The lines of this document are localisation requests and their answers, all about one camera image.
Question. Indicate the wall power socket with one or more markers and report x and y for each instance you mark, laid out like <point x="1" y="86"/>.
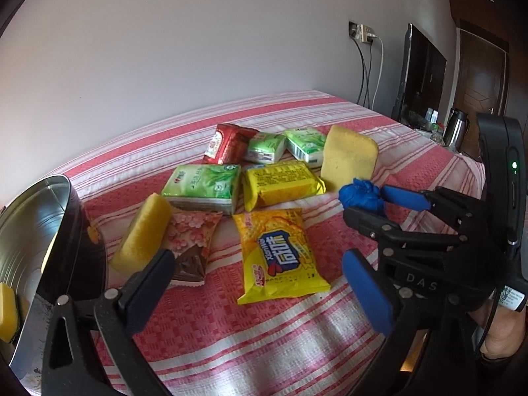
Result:
<point x="361" y="32"/>

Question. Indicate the red white striped bedspread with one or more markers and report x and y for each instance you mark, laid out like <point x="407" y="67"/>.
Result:
<point x="200" y="341"/>

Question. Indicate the pink floral brown packet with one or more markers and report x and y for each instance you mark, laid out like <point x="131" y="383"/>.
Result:
<point x="189" y="235"/>

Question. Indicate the dark wooden door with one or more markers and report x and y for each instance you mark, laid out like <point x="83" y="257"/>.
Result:
<point x="482" y="67"/>

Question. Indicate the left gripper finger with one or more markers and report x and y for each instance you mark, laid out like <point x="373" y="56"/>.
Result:
<point x="375" y="226"/>

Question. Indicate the small bottles on dresser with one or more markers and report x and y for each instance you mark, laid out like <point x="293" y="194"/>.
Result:
<point x="428" y="126"/>

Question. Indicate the person's right hand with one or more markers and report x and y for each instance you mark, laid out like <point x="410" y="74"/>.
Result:
<point x="505" y="335"/>

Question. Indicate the round silver metal tin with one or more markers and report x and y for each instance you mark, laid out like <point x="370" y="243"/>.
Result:
<point x="49" y="248"/>

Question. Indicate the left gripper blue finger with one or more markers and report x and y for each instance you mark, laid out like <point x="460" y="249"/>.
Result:
<point x="405" y="198"/>

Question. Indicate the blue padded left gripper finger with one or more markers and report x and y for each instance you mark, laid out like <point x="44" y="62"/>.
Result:
<point x="396" y="314"/>

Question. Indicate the red snack packet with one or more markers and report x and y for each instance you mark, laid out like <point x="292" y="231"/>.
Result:
<point x="228" y="144"/>

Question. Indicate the yellow snack bag blue logo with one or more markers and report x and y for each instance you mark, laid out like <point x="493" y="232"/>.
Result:
<point x="278" y="261"/>

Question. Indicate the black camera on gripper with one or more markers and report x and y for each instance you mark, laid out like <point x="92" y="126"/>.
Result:
<point x="502" y="153"/>

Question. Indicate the small green tissue pack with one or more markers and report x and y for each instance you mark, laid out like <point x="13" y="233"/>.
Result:
<point x="265" y="148"/>
<point x="306" y="145"/>

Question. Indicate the yellow biscuit packet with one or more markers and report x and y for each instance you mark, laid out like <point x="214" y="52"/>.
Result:
<point x="269" y="185"/>

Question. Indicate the large green tissue pack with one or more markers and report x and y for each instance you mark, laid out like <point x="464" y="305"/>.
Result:
<point x="204" y="187"/>

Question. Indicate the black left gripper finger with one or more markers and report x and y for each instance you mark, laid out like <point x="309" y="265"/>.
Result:
<point x="71" y="364"/>

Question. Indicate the black flat television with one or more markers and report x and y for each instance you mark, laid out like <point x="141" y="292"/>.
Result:
<point x="421" y="81"/>

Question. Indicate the yellow sponge with green base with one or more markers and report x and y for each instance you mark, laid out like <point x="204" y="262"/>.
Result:
<point x="9" y="314"/>

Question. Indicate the yellow green scouring sponge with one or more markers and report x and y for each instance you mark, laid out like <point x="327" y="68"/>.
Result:
<point x="347" y="155"/>

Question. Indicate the steel thermos jug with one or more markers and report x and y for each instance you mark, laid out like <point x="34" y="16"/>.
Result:
<point x="456" y="128"/>

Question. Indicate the small yellow sponge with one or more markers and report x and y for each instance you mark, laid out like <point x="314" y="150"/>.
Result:
<point x="144" y="236"/>

